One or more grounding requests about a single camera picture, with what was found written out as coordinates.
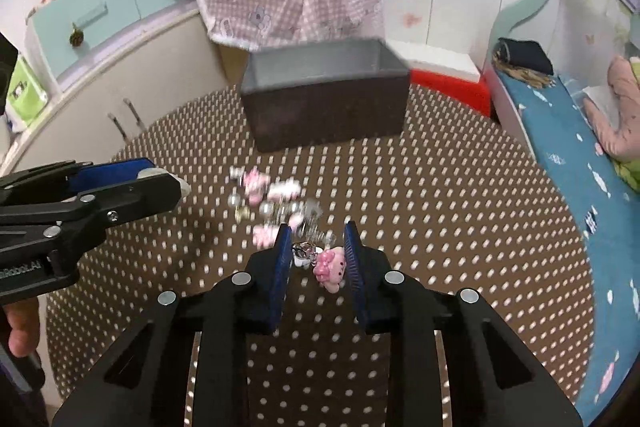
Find person's left hand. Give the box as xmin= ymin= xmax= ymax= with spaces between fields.
xmin=0 ymin=297 xmax=42 ymax=359

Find pile of jewelry charms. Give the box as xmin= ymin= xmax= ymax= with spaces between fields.
xmin=227 ymin=164 xmax=341 ymax=248

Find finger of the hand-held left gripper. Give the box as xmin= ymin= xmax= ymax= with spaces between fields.
xmin=0 ymin=158 xmax=158 ymax=208
xmin=0 ymin=170 xmax=192 ymax=279

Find pink and green quilt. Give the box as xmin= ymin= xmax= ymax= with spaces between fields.
xmin=582 ymin=54 xmax=640 ymax=192

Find brown polka dot tablecloth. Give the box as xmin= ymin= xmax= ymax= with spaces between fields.
xmin=45 ymin=82 xmax=596 ymax=427

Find green paper bag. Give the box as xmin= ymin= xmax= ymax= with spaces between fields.
xmin=5 ymin=54 xmax=49 ymax=128

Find folded dark clothes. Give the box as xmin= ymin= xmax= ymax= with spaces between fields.
xmin=492 ymin=38 xmax=556 ymax=88

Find blue patterned bed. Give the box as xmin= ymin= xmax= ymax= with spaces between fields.
xmin=487 ymin=72 xmax=640 ymax=427

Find dark grey storage box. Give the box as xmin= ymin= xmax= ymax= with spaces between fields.
xmin=240 ymin=39 xmax=412 ymax=154

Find wide teal drawer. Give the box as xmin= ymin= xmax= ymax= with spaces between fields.
xmin=25 ymin=0 xmax=138 ymax=78

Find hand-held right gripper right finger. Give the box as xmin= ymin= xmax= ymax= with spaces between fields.
xmin=342 ymin=221 xmax=583 ymax=427

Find pink bear charm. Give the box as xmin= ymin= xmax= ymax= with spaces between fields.
xmin=291 ymin=241 xmax=349 ymax=294

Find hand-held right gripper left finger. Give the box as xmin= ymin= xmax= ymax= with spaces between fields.
xmin=50 ymin=223 xmax=296 ymax=427

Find white low cabinet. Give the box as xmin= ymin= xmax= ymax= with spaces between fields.
xmin=0 ymin=7 xmax=242 ymax=178

